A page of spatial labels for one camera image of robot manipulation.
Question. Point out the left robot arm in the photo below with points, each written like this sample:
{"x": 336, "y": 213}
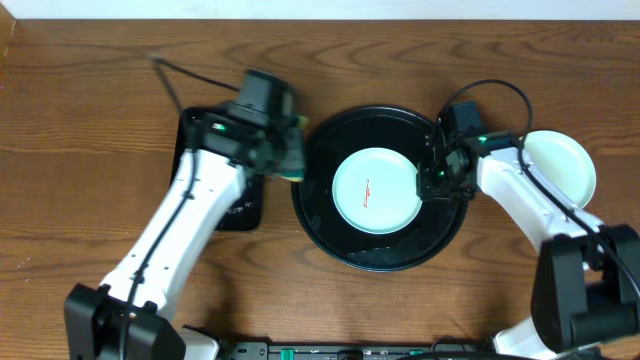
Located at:
{"x": 129, "y": 315}

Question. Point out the green sponge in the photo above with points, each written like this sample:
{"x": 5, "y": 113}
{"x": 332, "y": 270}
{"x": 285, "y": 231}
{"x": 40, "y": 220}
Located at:
{"x": 290, "y": 160}

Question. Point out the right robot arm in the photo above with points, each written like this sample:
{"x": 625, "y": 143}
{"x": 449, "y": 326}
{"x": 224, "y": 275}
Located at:
{"x": 586, "y": 288}

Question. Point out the light blue plate top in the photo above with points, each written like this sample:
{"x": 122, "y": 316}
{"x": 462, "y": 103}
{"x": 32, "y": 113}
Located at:
{"x": 375, "y": 191}

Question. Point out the light blue plate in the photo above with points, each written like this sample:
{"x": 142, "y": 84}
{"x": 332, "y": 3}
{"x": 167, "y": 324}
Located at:
{"x": 565, "y": 163}
{"x": 375, "y": 191}

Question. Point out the light blue plate bottom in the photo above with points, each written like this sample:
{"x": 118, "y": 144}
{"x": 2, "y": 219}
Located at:
{"x": 565, "y": 163}

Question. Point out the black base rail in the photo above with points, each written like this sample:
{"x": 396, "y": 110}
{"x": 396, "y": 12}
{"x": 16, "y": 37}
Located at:
{"x": 449, "y": 348}

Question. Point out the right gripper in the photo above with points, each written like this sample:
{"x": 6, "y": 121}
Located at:
{"x": 426, "y": 189}

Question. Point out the black rectangular tray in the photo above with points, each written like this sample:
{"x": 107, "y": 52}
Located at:
{"x": 245, "y": 214}

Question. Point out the black round tray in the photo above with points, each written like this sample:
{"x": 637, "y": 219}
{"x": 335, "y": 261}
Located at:
{"x": 395, "y": 128}

